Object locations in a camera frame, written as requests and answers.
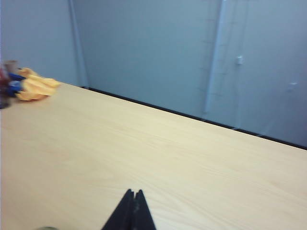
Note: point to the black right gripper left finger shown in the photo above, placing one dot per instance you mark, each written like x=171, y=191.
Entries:
x=122, y=213

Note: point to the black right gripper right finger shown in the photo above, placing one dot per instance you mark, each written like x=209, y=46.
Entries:
x=142, y=215

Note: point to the yellow crumpled cloth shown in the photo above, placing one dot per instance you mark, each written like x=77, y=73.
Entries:
x=36, y=86

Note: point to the blue and red toy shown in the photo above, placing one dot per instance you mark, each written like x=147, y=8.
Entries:
x=12, y=83

